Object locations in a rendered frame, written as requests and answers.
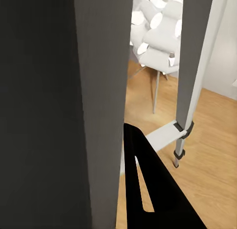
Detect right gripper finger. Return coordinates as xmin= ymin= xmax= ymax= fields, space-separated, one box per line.
xmin=123 ymin=123 xmax=207 ymax=229

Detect camera tripod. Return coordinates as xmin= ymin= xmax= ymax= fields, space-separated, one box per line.
xmin=0 ymin=0 xmax=228 ymax=229

